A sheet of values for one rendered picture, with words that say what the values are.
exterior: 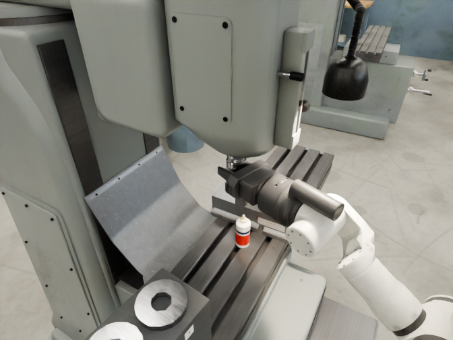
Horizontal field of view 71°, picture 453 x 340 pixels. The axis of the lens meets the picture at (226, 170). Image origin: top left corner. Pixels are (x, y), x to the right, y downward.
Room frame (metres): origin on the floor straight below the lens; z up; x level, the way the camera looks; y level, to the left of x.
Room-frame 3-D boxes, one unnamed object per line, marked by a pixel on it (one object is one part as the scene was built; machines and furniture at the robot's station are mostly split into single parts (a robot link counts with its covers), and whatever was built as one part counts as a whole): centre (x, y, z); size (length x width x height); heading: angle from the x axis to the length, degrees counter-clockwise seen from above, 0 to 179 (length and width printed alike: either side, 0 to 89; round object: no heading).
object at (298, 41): (0.55, -0.12, 1.44); 0.04 x 0.04 x 0.21; 60
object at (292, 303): (0.60, -0.02, 0.82); 0.50 x 0.35 x 0.12; 60
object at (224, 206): (0.74, -0.13, 1.01); 0.35 x 0.15 x 0.11; 62
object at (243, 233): (0.63, -0.05, 1.01); 0.04 x 0.04 x 0.11
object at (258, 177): (0.53, -0.08, 1.23); 0.13 x 0.12 x 0.10; 131
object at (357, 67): (0.54, -0.20, 1.48); 0.07 x 0.07 x 0.06
